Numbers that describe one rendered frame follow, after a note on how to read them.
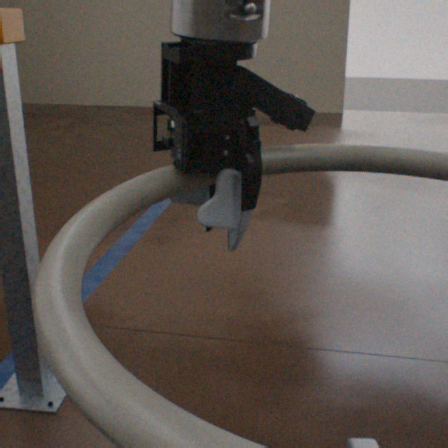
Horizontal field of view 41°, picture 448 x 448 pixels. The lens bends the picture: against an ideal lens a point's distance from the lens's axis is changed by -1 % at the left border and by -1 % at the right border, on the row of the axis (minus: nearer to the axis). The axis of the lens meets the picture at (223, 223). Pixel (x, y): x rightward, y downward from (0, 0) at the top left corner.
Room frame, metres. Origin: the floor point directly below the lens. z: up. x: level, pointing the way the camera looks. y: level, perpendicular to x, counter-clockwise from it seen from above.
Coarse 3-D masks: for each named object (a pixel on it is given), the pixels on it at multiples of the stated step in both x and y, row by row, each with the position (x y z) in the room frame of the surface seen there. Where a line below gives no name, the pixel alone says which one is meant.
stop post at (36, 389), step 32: (0, 32) 1.43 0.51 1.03; (0, 64) 1.45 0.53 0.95; (0, 96) 1.45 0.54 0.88; (0, 128) 1.45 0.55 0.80; (0, 160) 1.45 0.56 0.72; (0, 192) 1.46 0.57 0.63; (0, 224) 1.46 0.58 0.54; (32, 224) 1.51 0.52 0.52; (0, 256) 1.46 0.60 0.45; (32, 256) 1.49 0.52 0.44; (32, 288) 1.47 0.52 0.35; (32, 320) 1.45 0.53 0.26; (32, 352) 1.45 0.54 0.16; (32, 384) 1.45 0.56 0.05
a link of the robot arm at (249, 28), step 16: (176, 0) 0.55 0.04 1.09; (192, 0) 0.54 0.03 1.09; (208, 0) 0.53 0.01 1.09; (224, 0) 0.53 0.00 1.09; (240, 0) 0.54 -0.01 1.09; (256, 0) 0.55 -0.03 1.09; (176, 16) 0.55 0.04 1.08; (192, 16) 0.54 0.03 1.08; (208, 16) 0.53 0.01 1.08; (224, 16) 0.53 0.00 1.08; (240, 16) 0.54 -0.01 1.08; (256, 16) 0.55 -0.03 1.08; (176, 32) 0.55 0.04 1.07; (192, 32) 0.54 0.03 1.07; (208, 32) 0.53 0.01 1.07; (224, 32) 0.53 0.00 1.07; (240, 32) 0.54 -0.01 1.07; (256, 32) 0.55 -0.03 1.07
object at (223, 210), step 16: (224, 176) 0.56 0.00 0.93; (240, 176) 0.56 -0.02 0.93; (224, 192) 0.56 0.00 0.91; (240, 192) 0.56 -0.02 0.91; (208, 208) 0.55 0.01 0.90; (224, 208) 0.56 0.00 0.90; (240, 208) 0.56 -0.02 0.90; (208, 224) 0.55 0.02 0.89; (224, 224) 0.56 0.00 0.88; (240, 224) 0.57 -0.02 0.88
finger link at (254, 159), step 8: (248, 136) 0.57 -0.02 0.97; (248, 144) 0.56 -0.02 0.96; (256, 144) 0.56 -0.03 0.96; (248, 152) 0.56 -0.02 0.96; (256, 152) 0.56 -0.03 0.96; (240, 160) 0.57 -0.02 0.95; (248, 160) 0.55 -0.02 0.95; (256, 160) 0.56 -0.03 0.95; (240, 168) 0.56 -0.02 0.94; (248, 168) 0.55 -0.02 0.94; (256, 168) 0.56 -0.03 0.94; (248, 176) 0.56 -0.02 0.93; (256, 176) 0.56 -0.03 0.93; (248, 184) 0.56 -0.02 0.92; (256, 184) 0.56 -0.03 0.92; (248, 192) 0.56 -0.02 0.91; (256, 192) 0.56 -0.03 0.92; (248, 200) 0.56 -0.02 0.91; (256, 200) 0.57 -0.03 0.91; (248, 208) 0.56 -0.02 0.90
